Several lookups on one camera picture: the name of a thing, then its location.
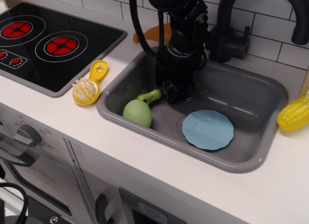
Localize green textured toy lemon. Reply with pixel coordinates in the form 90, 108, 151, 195
122, 99, 152, 127

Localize black cable lower left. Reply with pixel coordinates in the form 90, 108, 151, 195
0, 182, 29, 224

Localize grey oven knob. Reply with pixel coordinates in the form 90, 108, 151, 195
13, 124, 42, 147

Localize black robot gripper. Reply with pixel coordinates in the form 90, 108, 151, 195
155, 46, 205, 104

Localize grey toy sink basin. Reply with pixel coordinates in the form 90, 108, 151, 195
97, 52, 288, 173

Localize orange toy chicken drumstick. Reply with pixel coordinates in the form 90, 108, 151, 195
133, 23, 172, 46

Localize black sink faucet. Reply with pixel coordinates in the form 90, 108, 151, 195
206, 0, 309, 63

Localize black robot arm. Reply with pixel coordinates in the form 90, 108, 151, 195
148, 0, 208, 104

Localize black braided cable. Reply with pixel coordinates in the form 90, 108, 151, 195
128, 0, 166, 57

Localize light blue scalloped plate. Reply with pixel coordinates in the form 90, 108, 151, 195
182, 110, 234, 151

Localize yellow toy corn cob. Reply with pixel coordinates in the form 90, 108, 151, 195
277, 94, 309, 131

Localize yellow dish brush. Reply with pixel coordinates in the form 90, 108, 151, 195
72, 60, 108, 106

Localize green handled grey spatula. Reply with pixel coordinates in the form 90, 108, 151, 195
137, 89, 163, 105

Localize grey oven door handle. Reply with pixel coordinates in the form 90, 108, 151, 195
0, 147, 40, 167

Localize black toy stove top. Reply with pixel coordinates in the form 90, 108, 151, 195
0, 2, 127, 98

